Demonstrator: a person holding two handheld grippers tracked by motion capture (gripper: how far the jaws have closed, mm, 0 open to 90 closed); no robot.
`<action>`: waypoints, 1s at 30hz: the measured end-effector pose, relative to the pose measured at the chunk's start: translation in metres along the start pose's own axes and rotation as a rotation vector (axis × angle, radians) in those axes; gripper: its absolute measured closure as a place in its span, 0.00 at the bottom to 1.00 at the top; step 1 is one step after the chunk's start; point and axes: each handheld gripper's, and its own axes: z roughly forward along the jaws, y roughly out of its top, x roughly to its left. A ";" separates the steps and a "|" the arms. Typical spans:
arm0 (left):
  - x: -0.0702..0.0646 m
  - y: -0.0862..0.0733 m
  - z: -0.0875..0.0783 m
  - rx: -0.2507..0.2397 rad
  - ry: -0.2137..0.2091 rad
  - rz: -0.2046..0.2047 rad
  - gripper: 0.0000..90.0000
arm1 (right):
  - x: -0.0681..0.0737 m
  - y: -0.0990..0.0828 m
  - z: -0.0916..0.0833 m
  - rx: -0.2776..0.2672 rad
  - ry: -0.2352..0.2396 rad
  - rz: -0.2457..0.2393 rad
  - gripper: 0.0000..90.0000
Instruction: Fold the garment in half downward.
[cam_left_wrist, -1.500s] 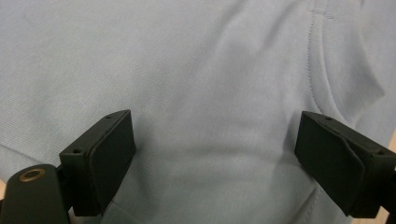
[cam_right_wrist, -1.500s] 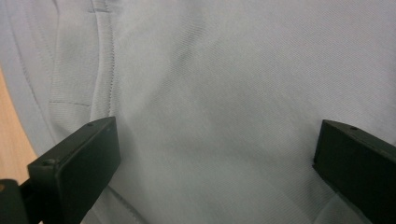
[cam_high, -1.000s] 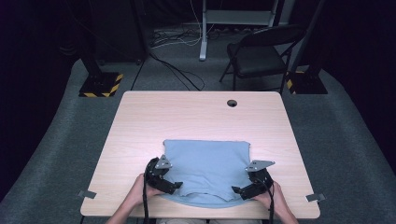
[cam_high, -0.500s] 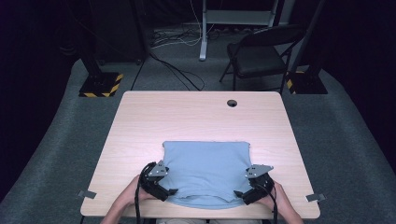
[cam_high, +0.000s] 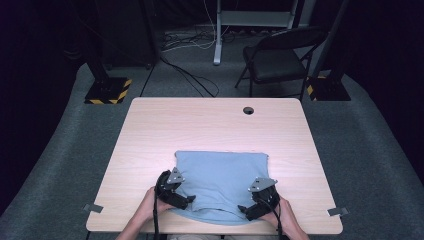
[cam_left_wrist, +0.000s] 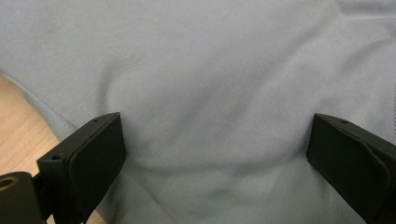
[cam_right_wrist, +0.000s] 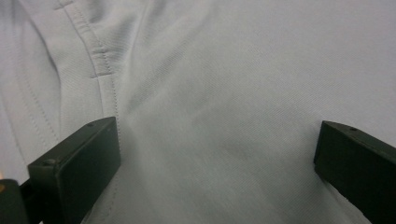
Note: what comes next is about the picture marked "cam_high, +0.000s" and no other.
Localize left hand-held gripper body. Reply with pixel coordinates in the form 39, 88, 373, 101
155, 167, 186, 208

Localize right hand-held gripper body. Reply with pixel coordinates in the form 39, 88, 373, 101
246, 177, 281, 218

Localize blue printed t-shirt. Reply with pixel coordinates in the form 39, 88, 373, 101
174, 150, 270, 227

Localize person's right hand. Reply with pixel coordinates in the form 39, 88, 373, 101
259, 196, 303, 234

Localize person's left hand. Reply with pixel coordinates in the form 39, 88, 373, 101
133, 186, 176, 225

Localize black stand with striped base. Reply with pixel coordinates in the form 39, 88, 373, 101
83, 33, 133, 105
305, 0, 353, 102

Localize black folding chair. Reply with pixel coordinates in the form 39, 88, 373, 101
234, 26, 329, 102

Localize black cabinet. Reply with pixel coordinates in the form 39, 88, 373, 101
95, 0, 160, 68

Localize white metal stand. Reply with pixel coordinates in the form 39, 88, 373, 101
213, 0, 300, 66

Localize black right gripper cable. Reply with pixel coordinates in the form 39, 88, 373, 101
258, 196, 285, 240

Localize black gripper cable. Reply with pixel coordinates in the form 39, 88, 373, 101
258, 196, 285, 240
152, 184, 163, 240

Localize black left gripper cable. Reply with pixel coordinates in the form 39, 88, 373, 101
152, 184, 163, 240

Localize grey table edge bracket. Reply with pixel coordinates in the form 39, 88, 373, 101
327, 207, 350, 217
82, 203, 104, 214

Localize black floor cable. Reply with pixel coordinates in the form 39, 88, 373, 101
139, 55, 221, 99

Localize white floor cables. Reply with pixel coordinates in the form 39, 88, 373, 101
161, 0, 218, 53

